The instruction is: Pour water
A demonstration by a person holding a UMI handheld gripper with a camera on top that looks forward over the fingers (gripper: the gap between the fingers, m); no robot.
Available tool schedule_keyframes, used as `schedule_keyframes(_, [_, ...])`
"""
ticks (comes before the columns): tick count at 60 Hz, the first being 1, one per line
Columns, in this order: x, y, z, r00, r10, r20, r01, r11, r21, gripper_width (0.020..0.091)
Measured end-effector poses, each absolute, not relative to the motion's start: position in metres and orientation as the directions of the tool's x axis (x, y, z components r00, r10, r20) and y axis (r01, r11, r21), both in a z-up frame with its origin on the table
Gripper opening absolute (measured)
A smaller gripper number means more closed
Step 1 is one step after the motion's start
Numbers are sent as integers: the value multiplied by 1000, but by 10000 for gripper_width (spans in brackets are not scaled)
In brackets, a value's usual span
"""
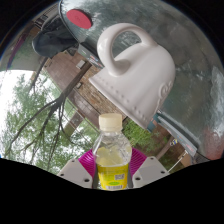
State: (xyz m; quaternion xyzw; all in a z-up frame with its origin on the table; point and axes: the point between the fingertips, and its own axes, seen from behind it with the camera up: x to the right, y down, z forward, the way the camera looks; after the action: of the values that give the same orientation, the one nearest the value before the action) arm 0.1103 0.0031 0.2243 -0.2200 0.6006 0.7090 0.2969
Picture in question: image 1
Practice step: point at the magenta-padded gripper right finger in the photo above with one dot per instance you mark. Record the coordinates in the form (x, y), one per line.
(150, 170)

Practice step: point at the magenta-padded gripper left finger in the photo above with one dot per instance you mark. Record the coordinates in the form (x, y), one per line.
(75, 172)

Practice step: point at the clear bottle with yellow label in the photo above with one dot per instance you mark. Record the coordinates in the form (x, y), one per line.
(112, 166)

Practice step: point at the blue and yellow striped cone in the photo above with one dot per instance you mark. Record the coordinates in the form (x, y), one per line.
(173, 141)

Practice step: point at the green plant in blue pot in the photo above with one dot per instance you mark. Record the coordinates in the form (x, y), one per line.
(140, 133)

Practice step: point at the white ceramic mug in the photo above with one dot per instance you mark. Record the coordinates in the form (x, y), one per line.
(143, 80)

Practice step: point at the black laptop with stickers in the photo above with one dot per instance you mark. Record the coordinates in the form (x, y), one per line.
(91, 56)

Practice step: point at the closed maroon patio umbrella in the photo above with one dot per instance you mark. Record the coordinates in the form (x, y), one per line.
(18, 46)

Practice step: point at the flat round red coaster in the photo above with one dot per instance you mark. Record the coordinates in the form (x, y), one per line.
(79, 18)

